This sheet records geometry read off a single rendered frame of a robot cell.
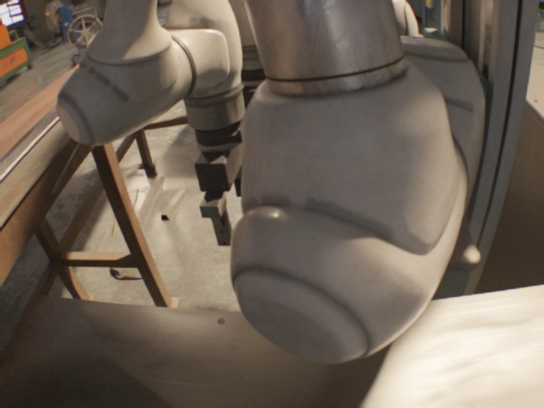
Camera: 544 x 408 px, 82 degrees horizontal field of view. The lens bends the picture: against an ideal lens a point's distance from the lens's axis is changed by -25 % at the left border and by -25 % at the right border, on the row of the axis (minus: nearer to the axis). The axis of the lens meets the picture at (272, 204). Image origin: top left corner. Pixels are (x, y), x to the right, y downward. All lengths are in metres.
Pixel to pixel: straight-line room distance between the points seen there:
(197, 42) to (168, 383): 0.40
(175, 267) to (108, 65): 1.29
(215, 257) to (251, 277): 1.38
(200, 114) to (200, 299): 1.00
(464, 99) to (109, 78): 0.37
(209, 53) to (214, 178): 0.19
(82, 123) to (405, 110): 0.32
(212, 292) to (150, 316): 1.02
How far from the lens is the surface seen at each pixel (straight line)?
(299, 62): 0.24
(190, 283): 1.55
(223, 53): 0.54
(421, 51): 0.41
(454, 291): 0.56
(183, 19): 0.53
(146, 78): 0.43
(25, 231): 0.78
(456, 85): 0.41
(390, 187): 0.23
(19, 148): 0.95
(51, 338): 0.54
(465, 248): 0.54
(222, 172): 0.59
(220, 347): 0.44
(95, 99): 0.42
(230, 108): 0.58
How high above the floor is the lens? 1.10
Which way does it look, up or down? 37 degrees down
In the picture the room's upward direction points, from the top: 8 degrees counter-clockwise
